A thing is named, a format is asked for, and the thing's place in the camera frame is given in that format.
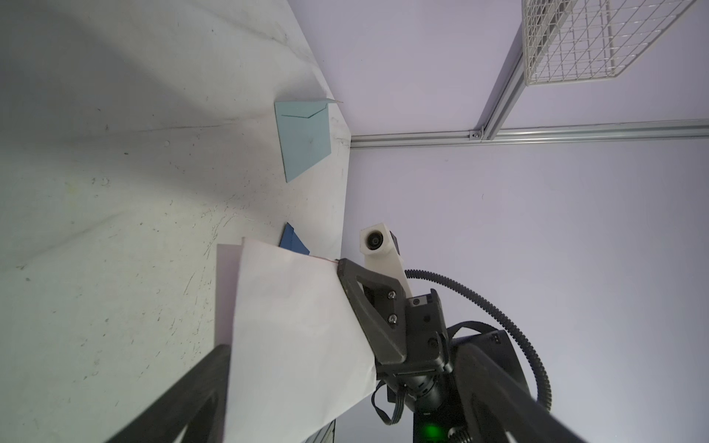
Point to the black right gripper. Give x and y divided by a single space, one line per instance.
415 356

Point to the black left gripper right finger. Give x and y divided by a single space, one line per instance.
480 380

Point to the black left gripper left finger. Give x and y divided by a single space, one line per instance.
192 410

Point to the white sheet of paper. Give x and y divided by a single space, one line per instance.
299 358

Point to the dark blue envelope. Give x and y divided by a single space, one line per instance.
291 241

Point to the light teal envelope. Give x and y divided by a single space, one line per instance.
304 134

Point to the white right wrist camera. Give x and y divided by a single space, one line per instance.
381 252

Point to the white wire wall basket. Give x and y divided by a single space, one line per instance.
570 41

